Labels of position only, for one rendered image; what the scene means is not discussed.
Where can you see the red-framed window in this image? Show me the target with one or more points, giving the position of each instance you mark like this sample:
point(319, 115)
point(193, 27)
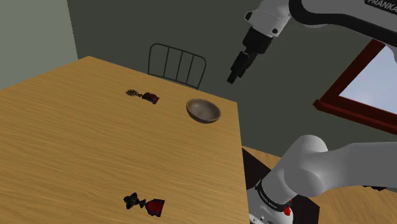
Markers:
point(366, 90)

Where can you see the small red potted plant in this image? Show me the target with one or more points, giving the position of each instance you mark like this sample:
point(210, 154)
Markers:
point(150, 97)

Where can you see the brown wooden bowl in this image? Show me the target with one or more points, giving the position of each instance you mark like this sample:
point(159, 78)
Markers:
point(203, 110)

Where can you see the wooden table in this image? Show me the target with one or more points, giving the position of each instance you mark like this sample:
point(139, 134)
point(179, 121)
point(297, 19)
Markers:
point(93, 149)

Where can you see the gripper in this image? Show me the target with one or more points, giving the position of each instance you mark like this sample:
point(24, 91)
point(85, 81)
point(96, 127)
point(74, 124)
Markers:
point(256, 42)

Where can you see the large red potted plant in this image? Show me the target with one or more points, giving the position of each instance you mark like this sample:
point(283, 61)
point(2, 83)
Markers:
point(154, 207)

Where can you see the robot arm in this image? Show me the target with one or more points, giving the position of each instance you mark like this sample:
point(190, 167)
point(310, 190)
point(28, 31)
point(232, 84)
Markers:
point(313, 167)

